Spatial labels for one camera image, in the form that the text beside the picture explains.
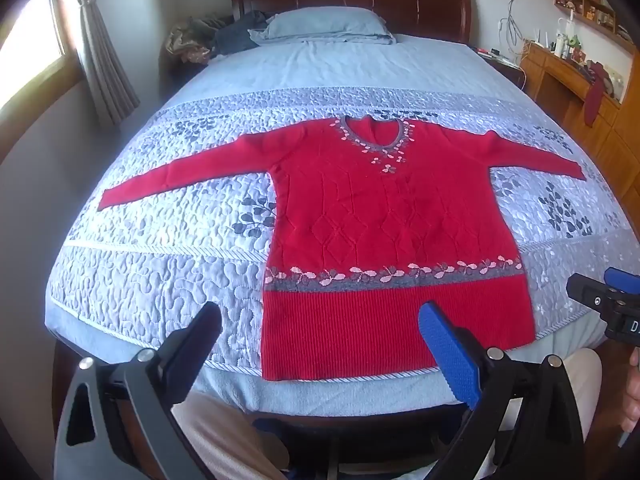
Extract wooden nightstand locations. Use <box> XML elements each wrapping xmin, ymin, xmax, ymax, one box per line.
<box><xmin>472</xmin><ymin>46</ymin><xmax>526</xmax><ymax>92</ymax></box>

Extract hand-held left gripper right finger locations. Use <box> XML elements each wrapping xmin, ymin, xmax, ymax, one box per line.
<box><xmin>419</xmin><ymin>301</ymin><xmax>587</xmax><ymax>480</ymax></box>

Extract red knitted sweater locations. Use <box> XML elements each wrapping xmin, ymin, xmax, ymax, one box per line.
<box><xmin>97</xmin><ymin>114</ymin><xmax>590</xmax><ymax>383</ymax></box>

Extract white wall cables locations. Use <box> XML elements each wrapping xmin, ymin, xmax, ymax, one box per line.
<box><xmin>497</xmin><ymin>0</ymin><xmax>536</xmax><ymax>61</ymax></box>

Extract wooden desk cabinet unit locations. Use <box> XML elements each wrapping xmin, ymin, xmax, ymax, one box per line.
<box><xmin>519</xmin><ymin>41</ymin><xmax>640</xmax><ymax>206</ymax></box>

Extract dark blue clothing pile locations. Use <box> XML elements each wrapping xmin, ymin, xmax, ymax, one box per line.
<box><xmin>212</xmin><ymin>10</ymin><xmax>273</xmax><ymax>57</ymax></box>

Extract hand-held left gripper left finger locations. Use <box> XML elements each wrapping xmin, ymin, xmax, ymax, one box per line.
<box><xmin>52</xmin><ymin>301</ymin><xmax>224</xmax><ymax>480</ymax></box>

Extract person's leg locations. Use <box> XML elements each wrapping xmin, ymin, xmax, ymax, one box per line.
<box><xmin>492</xmin><ymin>347</ymin><xmax>607</xmax><ymax>467</ymax></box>
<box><xmin>171</xmin><ymin>389</ymin><xmax>292</xmax><ymax>480</ymax></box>

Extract light blue pillow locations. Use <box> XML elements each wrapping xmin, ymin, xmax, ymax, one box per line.
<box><xmin>248</xmin><ymin>7</ymin><xmax>397</xmax><ymax>47</ymax></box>

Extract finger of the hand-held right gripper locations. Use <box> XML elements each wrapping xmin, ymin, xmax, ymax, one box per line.
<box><xmin>566</xmin><ymin>273</ymin><xmax>622</xmax><ymax>312</ymax></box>
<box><xmin>603</xmin><ymin>267</ymin><xmax>640</xmax><ymax>292</ymax></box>

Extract wooden framed window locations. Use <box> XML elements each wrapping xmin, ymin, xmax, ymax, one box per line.
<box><xmin>0</xmin><ymin>0</ymin><xmax>85</xmax><ymax>158</ymax></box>

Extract person's left leg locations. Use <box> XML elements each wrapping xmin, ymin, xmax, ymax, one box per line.
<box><xmin>171</xmin><ymin>389</ymin><xmax>292</xmax><ymax>480</ymax></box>

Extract grey curtain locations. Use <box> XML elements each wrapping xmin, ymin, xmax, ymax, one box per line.
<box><xmin>70</xmin><ymin>0</ymin><xmax>142</xmax><ymax>128</ymax></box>

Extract dark red hanging cloth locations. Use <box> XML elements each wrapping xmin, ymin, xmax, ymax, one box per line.
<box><xmin>582</xmin><ymin>60</ymin><xmax>615</xmax><ymax>127</ymax></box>

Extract person's right hand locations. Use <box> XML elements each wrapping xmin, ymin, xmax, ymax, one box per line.
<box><xmin>626</xmin><ymin>349</ymin><xmax>640</xmax><ymax>432</ymax></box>

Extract person's right leg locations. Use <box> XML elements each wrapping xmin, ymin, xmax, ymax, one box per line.
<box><xmin>492</xmin><ymin>347</ymin><xmax>607</xmax><ymax>467</ymax></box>

